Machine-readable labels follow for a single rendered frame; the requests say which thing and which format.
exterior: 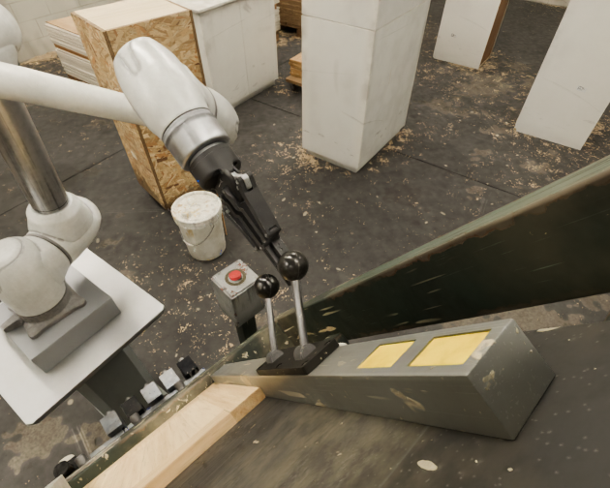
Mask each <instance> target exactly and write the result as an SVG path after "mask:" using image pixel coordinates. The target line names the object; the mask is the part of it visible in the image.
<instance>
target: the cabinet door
mask: <svg viewBox="0 0 610 488"><path fill-rule="evenodd" d="M264 398H265V394H264V393H263V391H262V390H261V389H260V387H253V386H245V385H236V384H226V383H217V382H214V383H213V384H211V385H210V386H209V387H208V388H206V389H205V390H204V391H203V392H201V393H200V395H199V396H197V397H196V398H195V399H194V400H192V401H191V402H190V403H189V404H187V405H186V406H185V407H184V408H182V409H181V410H180V411H179V412H177V413H176V414H175V415H173V416H172V417H171V418H170V419H168V420H167V421H166V422H165V423H164V424H162V425H161V426H160V427H159V428H157V429H156V430H155V431H154V432H152V433H151V434H150V435H149V436H147V437H146V438H145V439H144V440H142V441H141V442H140V443H138V444H137V445H136V446H135V447H133V448H132V449H131V450H130V451H128V452H127V453H126V454H125V455H123V456H122V457H121V458H120V459H118V460H117V461H116V462H115V463H113V464H112V465H111V466H110V467H108V468H107V469H106V470H105V471H103V472H102V473H101V474H99V475H98V476H97V477H96V478H94V479H93V480H92V481H91V482H89V483H88V484H87V485H86V486H84V487H83V488H165V487H166V486H167V485H168V484H170V483H171V482H172V481H173V480H174V479H175V478H176V477H177V476H178V475H180V474H181V473H182V472H183V471H184V470H185V469H186V468H188V467H189V466H190V465H191V464H192V463H193V462H194V461H195V460H197V458H198V457H199V456H200V455H201V454H202V453H203V452H205V451H206V450H207V449H208V448H209V447H210V446H211V445H212V444H214V443H215V442H216V441H217V440H218V439H219V438H220V437H222V436H223V435H224V434H225V433H226V432H227V431H228V430H229V429H231V428H232V427H233V426H234V425H235V424H236V423H237V422H238V421H240V420H241V419H242V418H243V417H244V416H245V415H246V414H247V413H248V412H250V411H251V410H252V409H253V408H254V407H255V406H256V405H258V404H259V403H260V402H261V401H262V400H263V399H264Z"/></svg>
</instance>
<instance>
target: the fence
mask: <svg viewBox="0 0 610 488"><path fill-rule="evenodd" d="M488 331H489V333H488V334H487V335H486V336H485V338H484V339H483V340H482V341H481V343H480V344H479V345H478V346H477V347H476V349H475V350H474V351H473V352H472V354H471V355H470V356H469V357H468V359H467V360H466V361H465V362H464V363H463V364H454V365H429V366H410V365H411V364H412V363H413V362H414V361H415V359H416V358H417V357H418V356H419V355H420V354H421V353H422V352H423V351H424V350H425V349H426V347H427V346H428V345H429V344H430V343H431V342H432V341H433V340H434V339H437V338H443V337H451V336H458V335H466V334H474V333H480V332H488ZM407 342H413V343H412V345H411V346H410V347H409V348H408V349H407V350H406V351H405V352H404V353H403V354H402V355H401V356H400V357H399V358H398V359H397V360H396V361H395V362H394V363H393V364H392V366H391V367H377V368H358V367H359V366H360V365H361V364H362V363H363V362H364V361H365V360H366V359H367V358H368V357H369V356H370V355H371V354H372V353H373V352H374V351H375V350H376V349H377V348H378V347H379V346H385V345H392V344H400V343H407ZM265 361H266V358H260V359H253V360H247V361H241V362H235V363H229V364H225V365H224V366H222V367H221V368H220V369H219V370H217V371H216V372H215V373H214V374H212V375H211V376H210V377H211V378H212V380H213V381H214V382H217V383H226V384H236V385H245V386H253V387H260V389H261V390H262V391H263V393H264V394H265V396H267V397H273V398H278V399H284V400H290V401H294V402H300V403H305V404H311V405H317V406H322V407H328V408H332V409H338V410H344V411H349V412H360V413H365V414H370V415H375V416H381V417H387V418H392V419H398V420H403V421H408V422H414V423H419V424H425V425H430V426H436V427H442V428H446V429H452V430H458V431H463V432H469V433H474V434H479V435H485V436H490V437H496V438H501V439H507V440H515V438H516V437H517V435H518V434H519V432H520V430H521V429H522V427H523V426H524V424H525V423H526V421H527V419H528V418H529V416H530V415H531V413H532V411H533V410H534V408H535V406H536V405H537V403H538V401H539V400H540V398H541V397H542V395H543V393H544V392H545V390H546V389H547V387H548V386H549V384H550V382H551V381H552V379H553V378H554V377H555V375H554V373H553V371H552V370H551V369H550V367H549V366H548V365H547V363H546V362H545V361H544V359H543V358H542V357H541V355H540V354H539V353H538V351H537V350H536V349H535V347H534V346H533V344H532V343H531V342H530V340H529V339H528V338H527V336H526V335H525V334H524V332H523V331H522V330H521V328H520V327H519V326H518V324H517V323H516V322H515V320H514V319H506V320H495V321H489V322H483V323H477V324H471V325H465V326H458V327H452V328H447V329H441V330H434V331H428V332H422V333H416V334H410V335H404V336H398V337H392V338H386V339H379V340H374V341H368V342H362V343H355V344H349V345H343V346H339V347H338V348H337V349H336V350H335V351H334V352H333V353H331V354H330V355H329V356H328V357H327V358H326V359H325V360H324V361H323V362H322V363H321V364H320V365H319V366H318V367H316V368H315V369H314V370H313V371H312V372H311V373H310V374H309V375H285V376H260V375H259V374H258V373H257V371H256V370H257V369H258V367H259V366H260V365H262V364H263V363H264V362H265Z"/></svg>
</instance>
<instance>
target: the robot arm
mask: <svg viewBox="0 0 610 488"><path fill-rule="evenodd" d="M21 43H22V34H21V30H20V28H19V26H18V24H17V22H16V20H15V18H14V17H13V15H12V14H11V13H10V12H9V11H8V10H7V9H6V8H5V7H3V6H2V5H1V4H0V154H1V155H2V157H3V159H4V161H5V162H6V164H7V166H8V167H9V169H10V171H11V173H12V174H13V176H14V178H15V180H16V182H17V184H18V185H19V187H20V189H21V191H22V192H23V193H24V195H25V196H26V198H27V200H28V202H29V204H28V206H27V209H26V217H27V226H28V230H29V231H28V233H27V234H26V235H25V236H24V237H21V236H14V237H7V238H4V239H1V240H0V300H1V301H2V302H3V303H4V304H6V305H7V306H8V310H9V311H10V312H12V313H13V315H12V316H11V317H10V318H8V319H7V320H6V321H5V322H4V323H2V324H1V326H0V327H1V328H3V329H4V331H5V332H10V331H12V330H14V329H16V328H18V327H21V326H24V327H25V328H26V330H27V335H28V337H29V338H30V339H37V338H39V337H40V336H41V335H42V334H43V333H44V332H45V331H46V330H48V329H49V328H51V327H52V326H53V325H55V324H56V323H58V322H59V321H61V320H62V319H64V318H65V317H67V316H68V315H69V314H71V313H72V312H74V311H75V310H77V309H80V308H82V307H84V306H85V305H86V303H87V301H86V300H85V298H83V297H81V296H79V295H78V294H77V293H76V292H75V291H74V290H73V289H72V288H71V287H70V286H69V284H68V283H67V282H66V279H65V277H66V274H67V272H68V269H69V267H70V265H71V264H72V263H73V262H74V261H75V260H76V259H77V258H78V257H79V256H80V255H81V254H82V253H83V252H84V251H85V249H86V248H87V247H88V246H89V245H90V243H91V242H92V241H93V239H94V238H95V236H96V235H97V233H98V231H99V228H100V225H101V213H100V211H99V209H98V208H97V206H96V205H95V204H94V203H93V202H91V201H90V200H89V199H87V198H83V197H79V196H76V195H74V194H72V193H69V192H66V191H65V189H64V187H63V185H62V183H61V181H60V179H59V176H58V174H57V172H56V170H55V168H54V166H53V164H52V161H51V159H50V158H49V156H48V154H47V152H46V149H45V146H44V144H43V142H42V140H41V138H40V136H39V134H38V131H37V129H36V127H35V125H34V123H33V121H32V119H31V116H30V114H29V112H28V110H27V108H26V106H25V104H24V103H26V104H31V105H37V106H42V107H51V108H56V109H62V110H67V111H71V112H76V113H81V114H87V115H92V116H97V117H102V118H106V119H112V120H117V121H122V122H127V123H132V124H137V125H140V126H145V127H147V128H148V129H149V130H150V131H151V132H152V133H153V134H155V135H156V136H157V137H158V138H159V139H160V140H161V141H162V142H163V143H164V144H165V147H166V148H167V150H169V152H170V153H171V155H172V156H173V157H174V159H175V160H176V162H177V163H178V164H179V165H180V166H181V168H182V169H184V170H186V171H189V172H190V173H191V174H192V175H193V176H194V178H195V179H196V180H197V182H198V184H199V185H200V186H201V188H202V189H203V190H215V191H216V192H217V194H218V196H219V199H220V201H221V202H222V204H223V205H225V206H226V208H225V209H223V210H222V212H223V214H224V215H225V216H226V217H227V218H228V219H230V220H231V221H232V223H233V224H234V225H235V226H236V227H237V228H238V229H239V231H240V232H241V233H242V234H243V235H244V236H245V238H246V239H247V240H248V241H249V242H250V243H251V245H252V246H253V247H254V248H255V249H256V250H257V251H259V250H262V251H264V253H265V254H266V255H267V257H268V258H269V260H270V261H271V262H272V264H273V265H274V267H275V268H276V269H277V271H278V260H279V258H280V256H281V255H282V254H283V253H285V252H286V251H288V250H289V249H288V248H287V246H286V245H285V244H284V242H283V241H282V239H281V238H280V234H279V232H280V231H281V230H282V229H281V227H280V225H279V223H278V222H277V220H276V218H275V217H274V215H273V213H272V211H271V209H270V208H269V206H268V204H267V203H266V201H265V199H264V197H263V196H262V194H261V192H260V190H259V188H258V186H257V183H256V181H255V178H254V176H253V174H252V173H251V172H250V171H249V172H247V173H245V174H242V173H241V172H240V171H239V170H240V168H241V161H240V159H239V158H238V156H237V155H236V154H235V152H234V151H233V150H232V148H231V147H230V146H231V145H232V144H233V143H234V142H235V140H236V138H237V133H238V124H239V119H238V116H237V114H236V111H235V110H234V108H233V107H232V105H231V104H230V103H229V102H228V101H227V100H226V99H225V98H224V97H223V96H222V95H220V94H219V93H217V92H216V91H214V90H213V89H211V88H209V87H206V86H204V85H203V84H202V83H201V82H200V81H199V80H198V79H197V78H196V77H195V76H194V75H193V73H192V72H191V71H190V70H189V69H188V67H187V66H186V65H184V64H182V63H181V62H180V61H179V60H178V59H177V58H176V56H175V55H174V54H173V53H172V52H170V51H169V50H168V49H167V48H165V47H164V46H162V45H161V44H160V43H158V42H156V41H155V40H153V39H151V38H148V37H139V38H135V39H133V40H131V41H129V42H127V43H126V44H124V45H123V46H122V47H121V48H120V49H119V51H118V52H117V54H116V56H115V57H114V61H113V66H114V71H115V74H116V77H117V80H118V82H119V85H120V87H121V89H122V91H123V93H121V92H117V91H113V90H109V89H105V88H102V87H99V86H95V85H91V84H87V83H83V82H80V81H76V80H72V79H68V78H64V77H61V76H55V75H51V74H48V73H44V72H40V71H36V70H32V69H28V68H24V67H20V66H18V59H17V53H18V52H19V51H20V48H21ZM278 272H279V271H278Z"/></svg>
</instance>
